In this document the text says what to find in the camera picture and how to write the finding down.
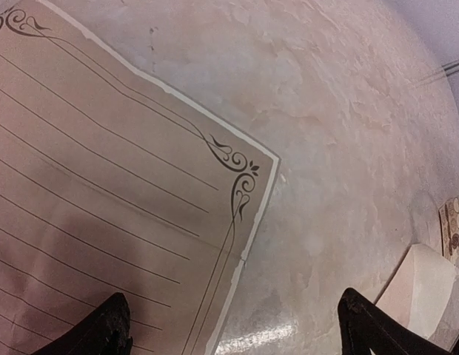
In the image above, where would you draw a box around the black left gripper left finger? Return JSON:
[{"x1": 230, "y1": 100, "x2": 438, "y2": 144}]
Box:
[{"x1": 35, "y1": 292, "x2": 133, "y2": 355}]

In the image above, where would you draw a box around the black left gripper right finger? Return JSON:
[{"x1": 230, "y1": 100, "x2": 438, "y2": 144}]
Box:
[{"x1": 338, "y1": 288, "x2": 448, "y2": 355}]

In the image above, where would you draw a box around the translucent pink envelope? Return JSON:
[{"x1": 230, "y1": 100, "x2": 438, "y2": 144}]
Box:
[{"x1": 376, "y1": 243, "x2": 459, "y2": 339}]

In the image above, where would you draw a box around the round sticker seal sheet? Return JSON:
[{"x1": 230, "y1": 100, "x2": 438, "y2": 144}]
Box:
[{"x1": 438, "y1": 197, "x2": 459, "y2": 266}]

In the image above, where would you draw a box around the aluminium table edge rail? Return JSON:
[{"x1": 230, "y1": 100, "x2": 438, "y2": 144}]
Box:
[{"x1": 418, "y1": 59, "x2": 459, "y2": 85}]

